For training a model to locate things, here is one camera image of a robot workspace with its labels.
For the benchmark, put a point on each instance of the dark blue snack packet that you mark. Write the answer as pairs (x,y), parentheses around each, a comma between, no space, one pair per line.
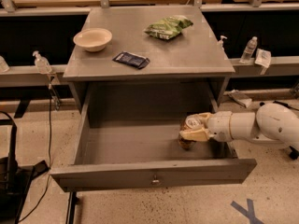
(136,61)

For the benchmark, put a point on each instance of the grey cabinet with counter top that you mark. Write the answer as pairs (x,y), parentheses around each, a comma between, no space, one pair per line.
(194,53)

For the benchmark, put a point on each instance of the small pump bottle behind counter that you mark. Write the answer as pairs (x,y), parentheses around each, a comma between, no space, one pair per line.
(221,41)

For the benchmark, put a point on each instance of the beige ceramic bowl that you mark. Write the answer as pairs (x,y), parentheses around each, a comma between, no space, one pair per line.
(93,39)

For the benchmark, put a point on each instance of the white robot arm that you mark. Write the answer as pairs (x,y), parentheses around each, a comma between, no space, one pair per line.
(272,125)

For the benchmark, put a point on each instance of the clear pump sanitizer bottle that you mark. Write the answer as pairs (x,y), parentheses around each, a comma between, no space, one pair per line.
(42,64)

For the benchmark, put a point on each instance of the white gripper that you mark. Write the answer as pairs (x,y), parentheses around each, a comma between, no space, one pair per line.
(219,125)

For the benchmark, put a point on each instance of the green chip bag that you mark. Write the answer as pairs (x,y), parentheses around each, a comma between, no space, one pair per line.
(169,27)

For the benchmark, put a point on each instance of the orange soda can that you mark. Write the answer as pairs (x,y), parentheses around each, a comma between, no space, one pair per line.
(188,128)

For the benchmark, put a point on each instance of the open grey top drawer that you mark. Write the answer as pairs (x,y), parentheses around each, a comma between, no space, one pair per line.
(128,133)

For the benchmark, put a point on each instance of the clear plastic water bottle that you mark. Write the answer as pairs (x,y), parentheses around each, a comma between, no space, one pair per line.
(249,49)

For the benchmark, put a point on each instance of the clear bottle at left edge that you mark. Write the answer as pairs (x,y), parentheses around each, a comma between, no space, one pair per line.
(3,65)

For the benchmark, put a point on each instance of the white crumpled paper packet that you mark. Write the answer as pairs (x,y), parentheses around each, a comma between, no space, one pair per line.
(263,58)

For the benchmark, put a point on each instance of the black stand with cables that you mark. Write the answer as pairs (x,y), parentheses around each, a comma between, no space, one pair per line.
(15,181)

